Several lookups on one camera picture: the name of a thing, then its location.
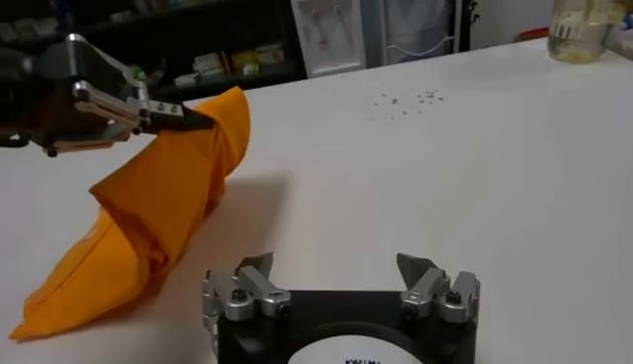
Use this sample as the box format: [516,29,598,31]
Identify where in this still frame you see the scattered small crumbs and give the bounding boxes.
[370,88,445,120]

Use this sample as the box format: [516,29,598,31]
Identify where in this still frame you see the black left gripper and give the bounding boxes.
[0,33,217,158]

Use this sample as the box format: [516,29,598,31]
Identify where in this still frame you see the orange t-shirt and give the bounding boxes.
[8,86,252,343]

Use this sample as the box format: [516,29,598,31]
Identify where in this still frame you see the white wire jug rack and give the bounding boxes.
[360,0,476,68]

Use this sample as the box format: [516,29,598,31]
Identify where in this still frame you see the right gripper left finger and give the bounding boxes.
[201,251,292,322]

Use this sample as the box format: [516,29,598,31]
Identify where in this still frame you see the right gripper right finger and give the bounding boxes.
[396,252,481,325]

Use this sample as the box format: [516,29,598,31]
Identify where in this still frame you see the black shelving unit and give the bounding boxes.
[0,0,308,103]

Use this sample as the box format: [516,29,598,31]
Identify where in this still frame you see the white water dispenser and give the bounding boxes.
[290,0,367,79]

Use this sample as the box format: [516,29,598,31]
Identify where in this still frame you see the green lid drinking bottle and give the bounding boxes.
[546,0,627,64]

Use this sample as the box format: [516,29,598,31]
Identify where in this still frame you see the white and red box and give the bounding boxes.
[192,51,229,74]

